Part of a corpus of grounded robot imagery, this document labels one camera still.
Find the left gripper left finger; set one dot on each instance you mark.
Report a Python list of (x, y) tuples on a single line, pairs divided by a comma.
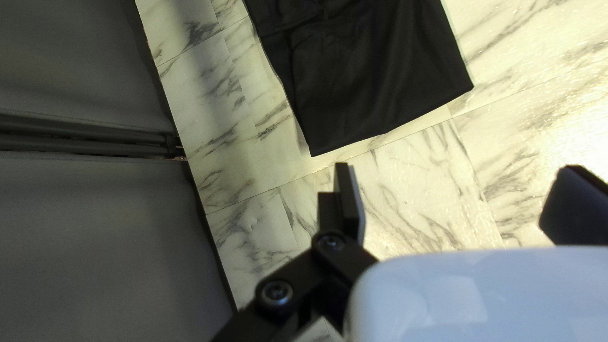
[(339, 223)]

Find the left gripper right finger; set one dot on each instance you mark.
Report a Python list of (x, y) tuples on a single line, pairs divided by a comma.
[(579, 209)]

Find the black t-shirt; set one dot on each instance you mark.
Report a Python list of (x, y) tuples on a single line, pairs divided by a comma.
[(361, 71)]

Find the black frame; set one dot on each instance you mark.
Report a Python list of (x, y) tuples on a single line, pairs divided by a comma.
[(95, 137)]

